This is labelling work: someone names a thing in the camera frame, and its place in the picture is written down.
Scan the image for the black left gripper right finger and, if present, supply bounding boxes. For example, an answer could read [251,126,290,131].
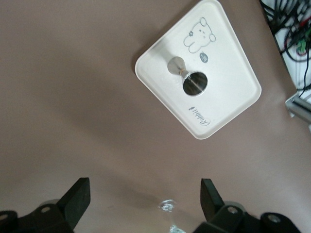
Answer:
[196,178,259,233]

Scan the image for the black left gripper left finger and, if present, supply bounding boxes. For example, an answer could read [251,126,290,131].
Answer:
[35,177,91,233]

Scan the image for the shiny metal double jigger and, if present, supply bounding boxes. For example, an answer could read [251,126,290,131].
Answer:
[167,56,209,97]

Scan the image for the clear stemmed wine glass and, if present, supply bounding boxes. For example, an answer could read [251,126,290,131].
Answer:
[155,199,186,233]

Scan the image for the cream rabbit print tray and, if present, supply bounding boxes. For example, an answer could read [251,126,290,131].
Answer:
[135,0,262,141]

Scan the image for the brown table cover mat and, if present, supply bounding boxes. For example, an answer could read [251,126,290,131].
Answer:
[0,0,311,233]

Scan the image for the green terminal connector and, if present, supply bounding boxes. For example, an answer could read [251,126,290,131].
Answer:
[295,38,308,56]

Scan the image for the aluminium bracket post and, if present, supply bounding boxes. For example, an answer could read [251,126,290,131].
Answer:
[284,93,311,127]

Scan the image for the black cable bundle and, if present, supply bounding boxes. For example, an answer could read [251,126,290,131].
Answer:
[259,0,311,98]

